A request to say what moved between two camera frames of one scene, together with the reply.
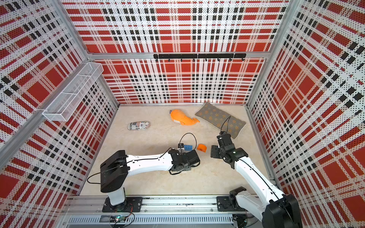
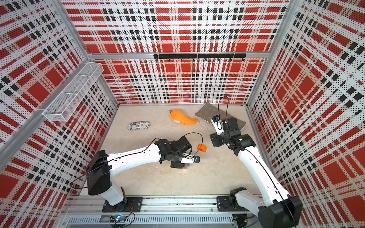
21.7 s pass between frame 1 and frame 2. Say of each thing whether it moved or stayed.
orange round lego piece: stayed
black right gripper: moved
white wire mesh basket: stayed
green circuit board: stayed
